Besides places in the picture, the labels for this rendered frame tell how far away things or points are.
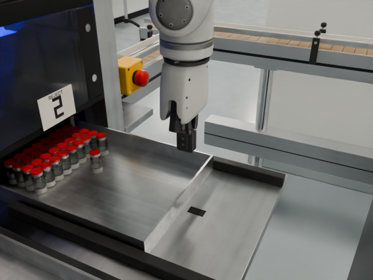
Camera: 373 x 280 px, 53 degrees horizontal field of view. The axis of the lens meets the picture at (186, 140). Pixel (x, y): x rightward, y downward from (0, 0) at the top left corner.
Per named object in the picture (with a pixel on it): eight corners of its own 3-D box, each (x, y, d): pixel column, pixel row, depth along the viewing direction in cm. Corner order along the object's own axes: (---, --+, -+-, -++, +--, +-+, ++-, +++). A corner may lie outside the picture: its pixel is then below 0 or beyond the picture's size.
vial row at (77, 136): (23, 189, 69) (18, 169, 67) (86, 145, 83) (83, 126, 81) (31, 192, 69) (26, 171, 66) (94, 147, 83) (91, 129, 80)
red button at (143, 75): (129, 87, 89) (127, 71, 87) (138, 81, 92) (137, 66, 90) (142, 90, 87) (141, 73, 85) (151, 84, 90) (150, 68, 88)
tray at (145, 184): (-14, 195, 68) (-19, 179, 67) (81, 133, 88) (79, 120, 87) (145, 259, 55) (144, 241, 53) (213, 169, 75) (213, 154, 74)
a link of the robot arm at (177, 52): (176, 28, 63) (176, 45, 65) (149, 40, 56) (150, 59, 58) (222, 33, 60) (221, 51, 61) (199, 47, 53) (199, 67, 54)
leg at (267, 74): (239, 216, 182) (253, 64, 144) (245, 205, 189) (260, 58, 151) (257, 221, 179) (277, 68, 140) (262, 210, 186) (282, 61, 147)
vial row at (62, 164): (32, 192, 69) (26, 171, 66) (94, 147, 83) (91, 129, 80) (41, 195, 68) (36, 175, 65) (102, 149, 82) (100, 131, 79)
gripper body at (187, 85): (180, 39, 64) (180, 99, 70) (149, 55, 56) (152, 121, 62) (220, 45, 61) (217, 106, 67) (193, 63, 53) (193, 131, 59)
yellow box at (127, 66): (104, 91, 91) (100, 62, 87) (121, 81, 96) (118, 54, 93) (130, 96, 88) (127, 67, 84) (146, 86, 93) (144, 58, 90)
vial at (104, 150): (96, 154, 80) (93, 135, 78) (102, 149, 82) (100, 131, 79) (104, 156, 79) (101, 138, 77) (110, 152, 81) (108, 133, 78)
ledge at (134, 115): (81, 123, 97) (80, 116, 96) (111, 105, 107) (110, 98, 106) (126, 135, 92) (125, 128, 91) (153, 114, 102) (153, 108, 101)
